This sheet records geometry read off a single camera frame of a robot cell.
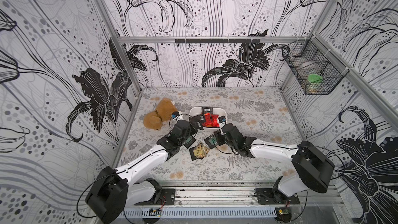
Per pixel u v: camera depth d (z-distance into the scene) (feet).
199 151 2.88
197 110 3.31
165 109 3.07
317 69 2.57
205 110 3.30
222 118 2.47
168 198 2.41
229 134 2.14
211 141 3.04
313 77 2.57
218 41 3.04
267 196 2.30
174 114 2.41
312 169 1.41
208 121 3.12
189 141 3.04
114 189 1.31
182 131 2.00
